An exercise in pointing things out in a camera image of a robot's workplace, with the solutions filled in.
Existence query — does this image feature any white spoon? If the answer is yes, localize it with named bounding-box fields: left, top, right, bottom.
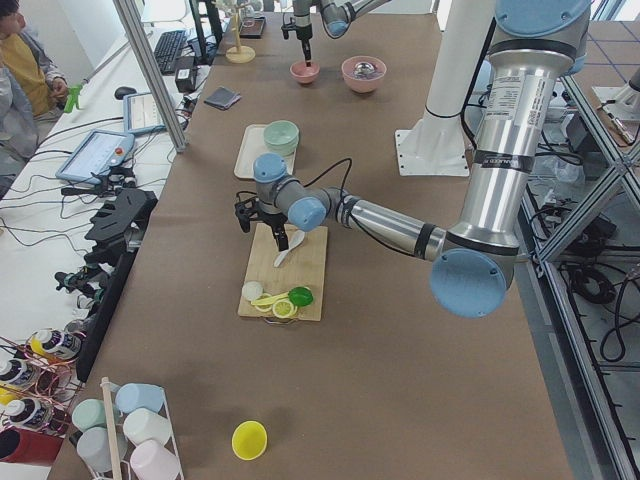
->
left=273, top=230, right=306, bottom=268

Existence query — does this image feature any small pink bowl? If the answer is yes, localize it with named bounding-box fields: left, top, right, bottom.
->
left=290, top=60, right=320, bottom=85

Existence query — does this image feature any large pink bowl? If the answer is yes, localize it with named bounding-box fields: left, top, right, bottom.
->
left=341, top=55, right=387, bottom=93

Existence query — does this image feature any green bowl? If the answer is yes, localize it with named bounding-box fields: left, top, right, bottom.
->
left=263, top=120, right=299, bottom=156

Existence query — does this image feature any bamboo cutting board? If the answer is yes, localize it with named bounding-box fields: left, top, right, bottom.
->
left=243, top=223, right=328, bottom=321

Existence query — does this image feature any cream serving tray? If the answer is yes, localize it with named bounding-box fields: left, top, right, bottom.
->
left=234, top=124, right=296, bottom=179

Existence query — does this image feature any brown rectangular tray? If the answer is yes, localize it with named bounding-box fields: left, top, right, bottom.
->
left=239, top=17, right=266, bottom=39

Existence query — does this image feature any green lime half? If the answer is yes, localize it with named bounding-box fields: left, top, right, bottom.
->
left=287, top=286, right=314, bottom=307

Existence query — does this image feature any white round slice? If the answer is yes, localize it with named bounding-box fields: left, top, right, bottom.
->
left=241, top=281, right=264, bottom=302

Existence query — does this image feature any yellow lemon wedge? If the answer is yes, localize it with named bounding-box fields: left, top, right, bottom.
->
left=251, top=292, right=289, bottom=307

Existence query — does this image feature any lemon slice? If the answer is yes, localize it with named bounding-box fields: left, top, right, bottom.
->
left=271, top=299, right=298, bottom=319

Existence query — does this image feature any wooden mug tree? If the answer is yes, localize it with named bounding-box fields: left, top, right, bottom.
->
left=215, top=0, right=255, bottom=64

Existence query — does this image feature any dark folded cloth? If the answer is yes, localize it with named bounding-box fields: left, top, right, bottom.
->
left=204, top=86, right=241, bottom=110

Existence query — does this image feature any black power adapter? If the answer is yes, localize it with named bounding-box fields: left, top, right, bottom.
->
left=174, top=56, right=197, bottom=93

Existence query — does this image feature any black tool stand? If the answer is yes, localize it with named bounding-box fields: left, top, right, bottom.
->
left=54, top=188, right=158, bottom=383

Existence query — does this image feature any black keyboard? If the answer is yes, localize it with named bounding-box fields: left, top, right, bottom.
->
left=153, top=30, right=187, bottom=75

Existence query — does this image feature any teach pendant tablet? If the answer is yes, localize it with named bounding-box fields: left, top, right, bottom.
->
left=55, top=130, right=135, bottom=184

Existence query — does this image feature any black computer mouse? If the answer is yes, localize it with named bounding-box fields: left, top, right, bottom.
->
left=114, top=86, right=137, bottom=100

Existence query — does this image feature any yellow cup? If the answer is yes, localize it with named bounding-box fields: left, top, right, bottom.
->
left=231, top=420, right=268, bottom=461

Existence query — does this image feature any green spray nozzle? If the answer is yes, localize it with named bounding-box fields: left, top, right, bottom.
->
left=63, top=84, right=83, bottom=113

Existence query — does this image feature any light blue cup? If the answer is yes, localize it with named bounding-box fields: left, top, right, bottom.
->
left=115, top=383, right=164, bottom=414

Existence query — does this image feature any yellow paint bottle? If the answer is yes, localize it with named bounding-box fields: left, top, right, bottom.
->
left=30, top=329, right=82, bottom=361

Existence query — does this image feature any white cup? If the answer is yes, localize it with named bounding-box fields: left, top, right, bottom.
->
left=123, top=408, right=171, bottom=445

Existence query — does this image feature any seated person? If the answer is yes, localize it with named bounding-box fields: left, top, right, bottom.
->
left=1, top=0, right=69, bottom=161

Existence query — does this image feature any pink cup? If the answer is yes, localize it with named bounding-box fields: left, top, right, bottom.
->
left=130, top=439, right=180, bottom=480

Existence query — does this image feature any mint green cup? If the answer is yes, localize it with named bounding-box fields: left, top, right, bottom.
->
left=71, top=399, right=107, bottom=432

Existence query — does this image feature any grey cup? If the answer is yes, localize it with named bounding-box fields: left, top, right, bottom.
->
left=76, top=427, right=112, bottom=472

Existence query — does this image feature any red container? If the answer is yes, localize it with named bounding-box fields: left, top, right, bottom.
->
left=0, top=428, right=63, bottom=467

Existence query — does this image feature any aluminium frame post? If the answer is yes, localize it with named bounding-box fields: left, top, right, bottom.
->
left=113, top=0, right=187, bottom=153

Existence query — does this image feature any wire cup rack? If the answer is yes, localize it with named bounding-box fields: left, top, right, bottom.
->
left=70, top=378, right=184, bottom=479

